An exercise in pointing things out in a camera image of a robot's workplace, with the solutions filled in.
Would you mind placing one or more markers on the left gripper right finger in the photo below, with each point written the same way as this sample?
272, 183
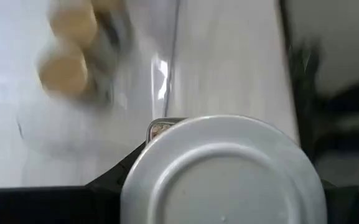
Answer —
327, 184

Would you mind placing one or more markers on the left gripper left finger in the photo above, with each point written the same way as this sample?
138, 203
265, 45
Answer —
123, 168

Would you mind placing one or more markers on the clear plastic bin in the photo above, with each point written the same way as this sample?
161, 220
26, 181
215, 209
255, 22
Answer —
163, 77

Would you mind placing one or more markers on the brown paper cup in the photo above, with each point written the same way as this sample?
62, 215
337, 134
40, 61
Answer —
64, 73

